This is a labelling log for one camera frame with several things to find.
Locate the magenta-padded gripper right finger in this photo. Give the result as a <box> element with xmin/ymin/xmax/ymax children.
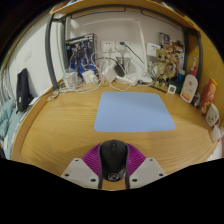
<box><xmin>124</xmin><ymin>143</ymin><xmax>168</xmax><ymax>190</ymax></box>

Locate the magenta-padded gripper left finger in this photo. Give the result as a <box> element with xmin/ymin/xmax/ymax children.
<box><xmin>60</xmin><ymin>143</ymin><xmax>104</xmax><ymax>190</ymax></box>

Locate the black computer mouse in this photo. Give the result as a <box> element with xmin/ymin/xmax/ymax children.
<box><xmin>99</xmin><ymin>139</ymin><xmax>130</xmax><ymax>183</ymax></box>

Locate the blue mouse pad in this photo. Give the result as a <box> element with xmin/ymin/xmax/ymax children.
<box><xmin>93</xmin><ymin>91</ymin><xmax>177</xmax><ymax>133</ymax></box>

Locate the small white plastic container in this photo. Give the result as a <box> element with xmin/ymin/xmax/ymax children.
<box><xmin>209</xmin><ymin>124</ymin><xmax>223</xmax><ymax>144</ymax></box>

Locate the teal bedding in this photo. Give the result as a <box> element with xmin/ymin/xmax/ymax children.
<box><xmin>0</xmin><ymin>98</ymin><xmax>21</xmax><ymax>158</ymax></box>

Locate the small white desk clock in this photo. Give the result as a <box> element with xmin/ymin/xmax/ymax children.
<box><xmin>166</xmin><ymin>84</ymin><xmax>177</xmax><ymax>95</ymax></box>

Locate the white mug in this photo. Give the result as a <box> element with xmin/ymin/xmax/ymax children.
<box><xmin>205</xmin><ymin>102</ymin><xmax>221</xmax><ymax>128</ymax></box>

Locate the white lotion bottle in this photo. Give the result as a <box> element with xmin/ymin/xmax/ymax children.
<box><xmin>179</xmin><ymin>73</ymin><xmax>199</xmax><ymax>104</ymax></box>

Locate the small white power adapter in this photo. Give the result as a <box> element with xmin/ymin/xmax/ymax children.
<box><xmin>81</xmin><ymin>69</ymin><xmax>99</xmax><ymax>85</ymax></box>

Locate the red snack can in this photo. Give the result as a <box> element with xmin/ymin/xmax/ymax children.
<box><xmin>199</xmin><ymin>77</ymin><xmax>218</xmax><ymax>115</ymax></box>

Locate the large white power adapter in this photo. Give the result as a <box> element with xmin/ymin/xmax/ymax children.
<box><xmin>103</xmin><ymin>64</ymin><xmax>118</xmax><ymax>83</ymax></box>

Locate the brown tree figure toy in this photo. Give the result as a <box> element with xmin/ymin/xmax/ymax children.
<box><xmin>149</xmin><ymin>46</ymin><xmax>174</xmax><ymax>91</ymax></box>

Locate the black power adapter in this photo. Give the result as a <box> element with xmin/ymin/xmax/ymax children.
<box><xmin>114</xmin><ymin>63</ymin><xmax>127</xmax><ymax>78</ymax></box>

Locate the clear glass cup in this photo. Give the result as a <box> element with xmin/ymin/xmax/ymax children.
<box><xmin>116</xmin><ymin>56</ymin><xmax>132</xmax><ymax>69</ymax></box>

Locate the robot model kit box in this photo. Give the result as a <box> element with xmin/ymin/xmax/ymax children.
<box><xmin>65</xmin><ymin>32</ymin><xmax>98</xmax><ymax>76</ymax></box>

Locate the white desk lamp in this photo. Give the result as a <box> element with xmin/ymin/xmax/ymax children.
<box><xmin>87</xmin><ymin>18</ymin><xmax>155</xmax><ymax>85</ymax></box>

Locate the colourful printed box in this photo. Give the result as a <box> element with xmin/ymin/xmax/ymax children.
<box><xmin>159</xmin><ymin>32</ymin><xmax>185</xmax><ymax>68</ymax></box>

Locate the white cable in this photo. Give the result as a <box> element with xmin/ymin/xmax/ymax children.
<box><xmin>54</xmin><ymin>51</ymin><xmax>153</xmax><ymax>95</ymax></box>

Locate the black cable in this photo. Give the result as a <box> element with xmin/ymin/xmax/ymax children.
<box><xmin>119</xmin><ymin>41</ymin><xmax>145</xmax><ymax>64</ymax></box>

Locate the white wall box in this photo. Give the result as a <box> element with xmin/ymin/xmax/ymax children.
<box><xmin>145</xmin><ymin>42</ymin><xmax>161</xmax><ymax>58</ymax></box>

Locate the white wall socket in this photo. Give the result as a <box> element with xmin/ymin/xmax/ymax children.
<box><xmin>100</xmin><ymin>39</ymin><xmax>116</xmax><ymax>54</ymax></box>
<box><xmin>115</xmin><ymin>39</ymin><xmax>132</xmax><ymax>54</ymax></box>

